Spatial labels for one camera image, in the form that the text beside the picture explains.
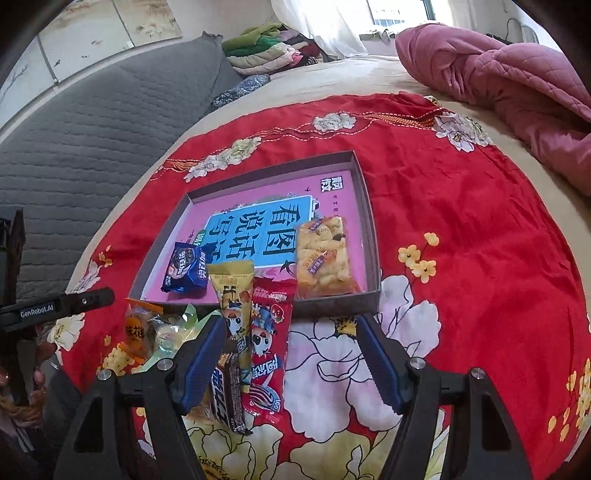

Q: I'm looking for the yellow snack packet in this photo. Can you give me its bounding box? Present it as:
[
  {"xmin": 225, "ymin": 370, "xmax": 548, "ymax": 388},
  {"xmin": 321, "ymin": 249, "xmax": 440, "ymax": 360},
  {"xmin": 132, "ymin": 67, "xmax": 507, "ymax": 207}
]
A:
[{"xmin": 206, "ymin": 260, "xmax": 256, "ymax": 386}]

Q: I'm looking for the green clear candy packet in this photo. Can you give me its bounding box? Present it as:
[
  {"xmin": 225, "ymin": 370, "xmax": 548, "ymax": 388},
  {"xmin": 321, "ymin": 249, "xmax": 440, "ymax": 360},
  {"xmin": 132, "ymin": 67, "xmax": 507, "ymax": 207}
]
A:
[{"xmin": 148, "ymin": 302, "xmax": 222, "ymax": 365}]

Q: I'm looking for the pink quilt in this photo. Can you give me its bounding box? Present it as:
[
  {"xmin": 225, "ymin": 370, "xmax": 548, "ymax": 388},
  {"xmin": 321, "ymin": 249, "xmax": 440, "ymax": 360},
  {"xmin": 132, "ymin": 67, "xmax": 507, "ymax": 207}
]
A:
[{"xmin": 394, "ymin": 22, "xmax": 591, "ymax": 197}]

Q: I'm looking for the stack of folded clothes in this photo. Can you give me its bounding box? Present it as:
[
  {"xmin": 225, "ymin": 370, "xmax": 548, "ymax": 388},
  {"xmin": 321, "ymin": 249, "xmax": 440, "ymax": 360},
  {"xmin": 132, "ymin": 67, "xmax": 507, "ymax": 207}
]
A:
[{"xmin": 222, "ymin": 22, "xmax": 331, "ymax": 77}]

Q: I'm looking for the red snack packet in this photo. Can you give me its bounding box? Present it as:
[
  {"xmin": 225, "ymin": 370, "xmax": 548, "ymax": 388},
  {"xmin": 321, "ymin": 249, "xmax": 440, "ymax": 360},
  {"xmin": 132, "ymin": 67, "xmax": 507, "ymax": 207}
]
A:
[{"xmin": 242, "ymin": 276, "xmax": 298, "ymax": 428}]

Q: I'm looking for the blue snack packet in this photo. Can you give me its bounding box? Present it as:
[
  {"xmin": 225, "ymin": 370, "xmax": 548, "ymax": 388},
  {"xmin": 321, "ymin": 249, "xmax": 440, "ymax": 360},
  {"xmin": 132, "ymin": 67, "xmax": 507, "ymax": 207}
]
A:
[{"xmin": 161, "ymin": 241, "xmax": 211, "ymax": 296}]

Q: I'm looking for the clear packet of yellow puffs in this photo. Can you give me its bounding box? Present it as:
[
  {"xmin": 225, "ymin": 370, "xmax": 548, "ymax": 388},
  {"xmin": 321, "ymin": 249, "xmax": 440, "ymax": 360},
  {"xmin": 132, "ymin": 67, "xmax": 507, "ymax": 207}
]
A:
[{"xmin": 294, "ymin": 215, "xmax": 361, "ymax": 298}]

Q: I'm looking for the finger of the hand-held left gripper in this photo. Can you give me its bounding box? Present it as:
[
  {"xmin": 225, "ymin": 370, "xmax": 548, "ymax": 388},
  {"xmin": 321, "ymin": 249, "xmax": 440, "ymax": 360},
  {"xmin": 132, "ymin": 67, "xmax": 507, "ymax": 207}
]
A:
[{"xmin": 56, "ymin": 287, "xmax": 115, "ymax": 320}]

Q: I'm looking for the beige bed sheet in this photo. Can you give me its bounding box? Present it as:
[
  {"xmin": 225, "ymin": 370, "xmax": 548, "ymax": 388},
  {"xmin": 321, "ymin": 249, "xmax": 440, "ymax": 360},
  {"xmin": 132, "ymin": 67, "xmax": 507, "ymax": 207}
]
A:
[{"xmin": 65, "ymin": 54, "xmax": 591, "ymax": 324}]

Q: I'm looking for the floral wall painting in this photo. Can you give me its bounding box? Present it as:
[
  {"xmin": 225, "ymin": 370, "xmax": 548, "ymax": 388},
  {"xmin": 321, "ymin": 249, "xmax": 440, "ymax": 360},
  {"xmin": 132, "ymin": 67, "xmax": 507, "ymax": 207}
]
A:
[{"xmin": 0, "ymin": 0, "xmax": 181, "ymax": 107}]

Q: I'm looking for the grey quilted headboard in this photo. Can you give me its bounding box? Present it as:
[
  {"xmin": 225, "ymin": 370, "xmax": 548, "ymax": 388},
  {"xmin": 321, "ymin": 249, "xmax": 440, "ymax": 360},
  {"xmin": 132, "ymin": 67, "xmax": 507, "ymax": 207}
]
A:
[{"xmin": 0, "ymin": 32, "xmax": 245, "ymax": 305}]

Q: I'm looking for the white curtain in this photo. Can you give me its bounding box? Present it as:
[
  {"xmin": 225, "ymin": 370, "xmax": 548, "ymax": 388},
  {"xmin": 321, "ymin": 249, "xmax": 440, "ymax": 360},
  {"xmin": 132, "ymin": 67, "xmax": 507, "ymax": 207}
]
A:
[{"xmin": 270, "ymin": 0, "xmax": 370, "ymax": 61}]

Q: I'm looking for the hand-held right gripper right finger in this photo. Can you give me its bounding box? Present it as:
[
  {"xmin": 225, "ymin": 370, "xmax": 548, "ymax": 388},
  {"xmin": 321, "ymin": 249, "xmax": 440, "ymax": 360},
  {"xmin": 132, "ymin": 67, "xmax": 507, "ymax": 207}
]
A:
[{"xmin": 355, "ymin": 313, "xmax": 534, "ymax": 480}]

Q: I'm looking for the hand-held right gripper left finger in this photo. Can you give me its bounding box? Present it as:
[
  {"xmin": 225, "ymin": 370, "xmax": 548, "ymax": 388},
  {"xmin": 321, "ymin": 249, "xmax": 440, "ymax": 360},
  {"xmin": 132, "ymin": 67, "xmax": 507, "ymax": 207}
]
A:
[{"xmin": 53, "ymin": 315, "xmax": 229, "ymax": 480}]

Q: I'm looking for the person's left hand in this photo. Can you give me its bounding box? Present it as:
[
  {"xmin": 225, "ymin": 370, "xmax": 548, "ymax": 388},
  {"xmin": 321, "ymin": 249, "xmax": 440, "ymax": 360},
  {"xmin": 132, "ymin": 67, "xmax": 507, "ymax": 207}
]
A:
[{"xmin": 28, "ymin": 339, "xmax": 60, "ymax": 398}]

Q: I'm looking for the brown chocolate bar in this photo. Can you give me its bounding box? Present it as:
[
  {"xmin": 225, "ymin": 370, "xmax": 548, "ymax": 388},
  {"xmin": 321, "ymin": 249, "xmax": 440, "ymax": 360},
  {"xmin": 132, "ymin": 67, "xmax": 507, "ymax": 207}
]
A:
[{"xmin": 203, "ymin": 351, "xmax": 254, "ymax": 435}]

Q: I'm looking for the window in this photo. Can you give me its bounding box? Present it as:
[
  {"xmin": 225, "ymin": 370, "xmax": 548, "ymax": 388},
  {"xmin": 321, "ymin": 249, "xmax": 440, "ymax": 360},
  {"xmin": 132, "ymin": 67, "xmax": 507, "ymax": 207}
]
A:
[{"xmin": 367, "ymin": 0, "xmax": 437, "ymax": 28}]

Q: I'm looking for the red floral cloth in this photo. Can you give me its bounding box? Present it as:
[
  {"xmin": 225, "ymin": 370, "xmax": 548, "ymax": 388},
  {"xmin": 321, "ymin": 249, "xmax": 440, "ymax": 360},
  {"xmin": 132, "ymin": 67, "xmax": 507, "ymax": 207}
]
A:
[{"xmin": 55, "ymin": 92, "xmax": 591, "ymax": 480}]

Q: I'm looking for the pink cardboard box tray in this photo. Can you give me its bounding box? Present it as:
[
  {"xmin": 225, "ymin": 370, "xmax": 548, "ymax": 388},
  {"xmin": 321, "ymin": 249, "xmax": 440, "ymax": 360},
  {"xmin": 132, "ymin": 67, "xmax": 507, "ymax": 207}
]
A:
[{"xmin": 127, "ymin": 150, "xmax": 384, "ymax": 320}]

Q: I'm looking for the orange clear snack packet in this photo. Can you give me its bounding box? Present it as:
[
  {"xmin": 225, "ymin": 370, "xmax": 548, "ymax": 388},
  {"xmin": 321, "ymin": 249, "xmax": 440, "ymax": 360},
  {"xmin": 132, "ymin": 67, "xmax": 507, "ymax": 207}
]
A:
[{"xmin": 124, "ymin": 298, "xmax": 164, "ymax": 363}]

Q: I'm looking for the blue patterned pillow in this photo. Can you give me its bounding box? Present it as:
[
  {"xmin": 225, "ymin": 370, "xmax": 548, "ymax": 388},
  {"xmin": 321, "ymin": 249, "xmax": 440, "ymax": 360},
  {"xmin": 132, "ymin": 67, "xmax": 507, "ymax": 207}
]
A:
[{"xmin": 211, "ymin": 74, "xmax": 272, "ymax": 110}]

